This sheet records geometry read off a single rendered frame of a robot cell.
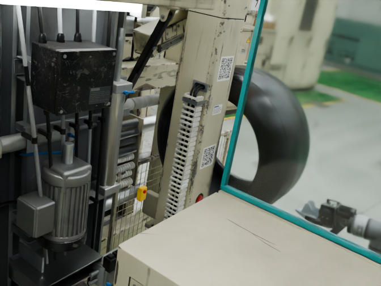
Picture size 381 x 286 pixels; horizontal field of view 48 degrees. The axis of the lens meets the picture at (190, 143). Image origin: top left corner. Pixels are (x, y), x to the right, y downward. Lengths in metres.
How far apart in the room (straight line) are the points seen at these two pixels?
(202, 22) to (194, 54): 0.09
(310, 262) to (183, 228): 0.26
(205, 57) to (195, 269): 0.68
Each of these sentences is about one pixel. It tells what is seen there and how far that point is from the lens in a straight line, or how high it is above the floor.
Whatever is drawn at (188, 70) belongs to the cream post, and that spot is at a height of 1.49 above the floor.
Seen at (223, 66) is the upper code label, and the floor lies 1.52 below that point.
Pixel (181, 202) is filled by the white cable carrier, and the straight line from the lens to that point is 1.40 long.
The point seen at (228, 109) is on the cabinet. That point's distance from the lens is 6.26.
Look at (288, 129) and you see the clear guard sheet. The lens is 0.97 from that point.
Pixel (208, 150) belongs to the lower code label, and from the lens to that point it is 1.39.
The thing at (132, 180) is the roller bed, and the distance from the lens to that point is 1.83.
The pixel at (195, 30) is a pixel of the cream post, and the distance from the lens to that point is 1.30.
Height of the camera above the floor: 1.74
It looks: 21 degrees down
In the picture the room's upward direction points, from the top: 10 degrees clockwise
